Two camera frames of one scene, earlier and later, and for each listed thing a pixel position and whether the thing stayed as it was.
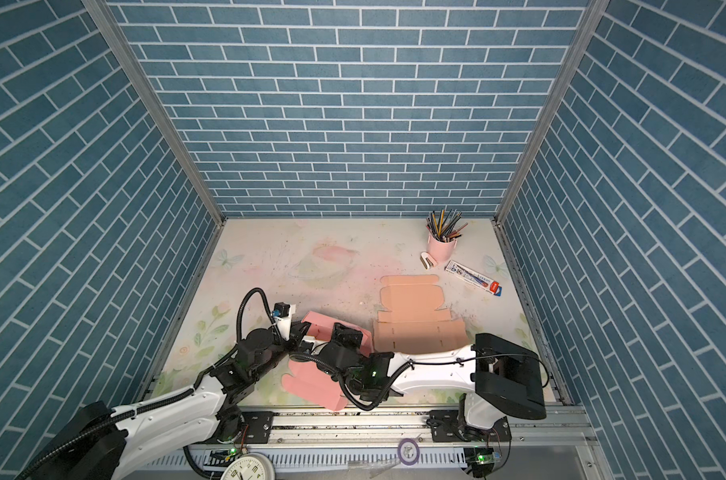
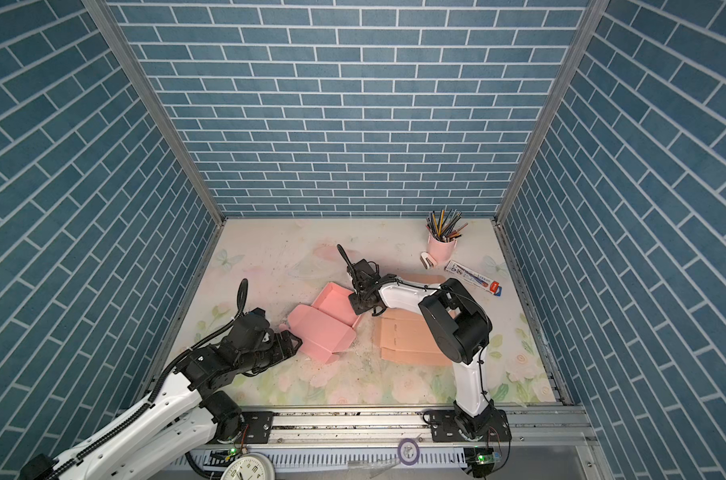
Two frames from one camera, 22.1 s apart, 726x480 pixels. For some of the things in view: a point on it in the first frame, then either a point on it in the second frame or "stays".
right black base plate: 446,427 stays
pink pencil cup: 441,251 stays
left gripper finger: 298,330 -> 290,343
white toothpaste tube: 474,277 stays
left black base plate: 257,427 stays
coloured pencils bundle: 443,227 stays
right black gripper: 343,336 -> 353,297
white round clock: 249,466 stays
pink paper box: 308,382 -> 326,326
